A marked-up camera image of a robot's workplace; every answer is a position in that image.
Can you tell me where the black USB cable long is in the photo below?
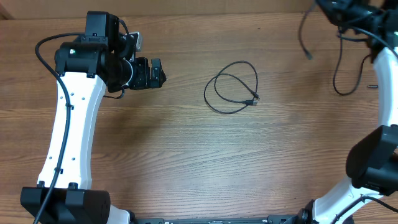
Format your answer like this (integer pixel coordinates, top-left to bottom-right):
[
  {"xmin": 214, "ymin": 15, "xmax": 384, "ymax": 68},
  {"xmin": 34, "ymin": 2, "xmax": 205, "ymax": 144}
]
[{"xmin": 332, "ymin": 27, "xmax": 379, "ymax": 96}]

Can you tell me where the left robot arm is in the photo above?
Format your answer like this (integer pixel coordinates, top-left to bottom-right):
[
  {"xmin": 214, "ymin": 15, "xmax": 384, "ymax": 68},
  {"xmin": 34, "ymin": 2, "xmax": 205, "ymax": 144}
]
[{"xmin": 20, "ymin": 11, "xmax": 167, "ymax": 224}]

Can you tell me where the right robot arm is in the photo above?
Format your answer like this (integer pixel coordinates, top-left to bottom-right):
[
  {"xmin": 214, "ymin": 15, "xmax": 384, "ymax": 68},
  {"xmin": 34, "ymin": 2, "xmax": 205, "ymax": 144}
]
[{"xmin": 279, "ymin": 0, "xmax": 397, "ymax": 223}]

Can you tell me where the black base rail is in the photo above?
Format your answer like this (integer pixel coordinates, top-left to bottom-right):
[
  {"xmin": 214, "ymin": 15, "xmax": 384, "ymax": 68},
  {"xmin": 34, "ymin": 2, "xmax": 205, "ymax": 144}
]
[{"xmin": 132, "ymin": 215, "xmax": 310, "ymax": 224}]

